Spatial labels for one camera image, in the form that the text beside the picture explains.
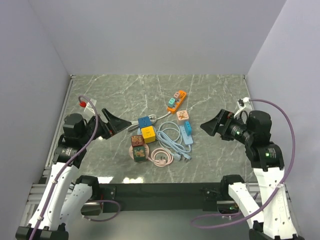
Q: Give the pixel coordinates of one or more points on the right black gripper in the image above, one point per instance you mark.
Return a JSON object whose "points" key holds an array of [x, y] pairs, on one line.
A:
{"points": [[224, 116]]}

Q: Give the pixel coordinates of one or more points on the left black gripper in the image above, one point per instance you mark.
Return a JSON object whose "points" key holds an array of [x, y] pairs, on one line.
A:
{"points": [[117, 123]]}

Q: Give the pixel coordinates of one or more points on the red-brown cube socket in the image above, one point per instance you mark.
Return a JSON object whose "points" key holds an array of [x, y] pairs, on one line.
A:
{"points": [[137, 141]]}

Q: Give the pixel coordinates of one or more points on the bright blue plug adapter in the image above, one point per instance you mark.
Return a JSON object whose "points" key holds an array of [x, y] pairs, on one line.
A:
{"points": [[187, 128]]}

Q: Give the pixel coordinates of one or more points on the pink round socket base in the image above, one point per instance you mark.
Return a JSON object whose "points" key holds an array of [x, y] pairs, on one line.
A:
{"points": [[146, 150]]}

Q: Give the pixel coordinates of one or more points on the blue cube socket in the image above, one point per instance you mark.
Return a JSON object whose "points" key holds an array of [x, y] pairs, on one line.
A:
{"points": [[144, 122]]}

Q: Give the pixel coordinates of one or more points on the light blue power strip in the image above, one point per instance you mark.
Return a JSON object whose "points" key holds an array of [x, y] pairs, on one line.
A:
{"points": [[188, 140]]}

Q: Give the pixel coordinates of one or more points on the yellow cube socket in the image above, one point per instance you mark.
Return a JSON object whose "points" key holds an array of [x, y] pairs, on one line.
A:
{"points": [[148, 134]]}

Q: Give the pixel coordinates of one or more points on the peach cube socket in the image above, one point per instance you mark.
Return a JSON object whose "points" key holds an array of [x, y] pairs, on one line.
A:
{"points": [[182, 116]]}

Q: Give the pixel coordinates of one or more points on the dark green cube socket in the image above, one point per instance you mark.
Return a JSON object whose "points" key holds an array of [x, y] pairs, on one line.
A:
{"points": [[139, 154]]}

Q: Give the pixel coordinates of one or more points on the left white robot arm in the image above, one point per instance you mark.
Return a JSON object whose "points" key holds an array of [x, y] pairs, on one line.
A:
{"points": [[60, 205]]}

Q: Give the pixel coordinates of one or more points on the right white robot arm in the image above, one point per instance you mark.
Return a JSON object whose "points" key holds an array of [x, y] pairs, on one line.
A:
{"points": [[271, 220]]}

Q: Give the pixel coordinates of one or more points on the teal plug adapter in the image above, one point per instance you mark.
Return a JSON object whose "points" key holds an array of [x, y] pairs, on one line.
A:
{"points": [[171, 102]]}

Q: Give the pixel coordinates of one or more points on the pink plug adapter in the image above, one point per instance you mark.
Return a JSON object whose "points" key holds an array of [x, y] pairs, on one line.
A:
{"points": [[177, 95]]}

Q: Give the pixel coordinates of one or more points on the orange power strip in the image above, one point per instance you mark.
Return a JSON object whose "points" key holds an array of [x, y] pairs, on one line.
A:
{"points": [[178, 102]]}

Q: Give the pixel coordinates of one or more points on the black base beam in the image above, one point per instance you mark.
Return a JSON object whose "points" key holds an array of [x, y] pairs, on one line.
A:
{"points": [[167, 196]]}

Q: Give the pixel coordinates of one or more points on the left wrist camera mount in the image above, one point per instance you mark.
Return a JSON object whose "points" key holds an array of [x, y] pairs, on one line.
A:
{"points": [[88, 109]]}

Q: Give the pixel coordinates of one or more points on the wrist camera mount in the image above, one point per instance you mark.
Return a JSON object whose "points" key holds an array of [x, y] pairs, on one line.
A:
{"points": [[88, 109], [244, 105]]}

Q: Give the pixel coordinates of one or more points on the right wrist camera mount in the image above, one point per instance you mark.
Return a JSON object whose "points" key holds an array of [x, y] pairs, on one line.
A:
{"points": [[244, 105]]}

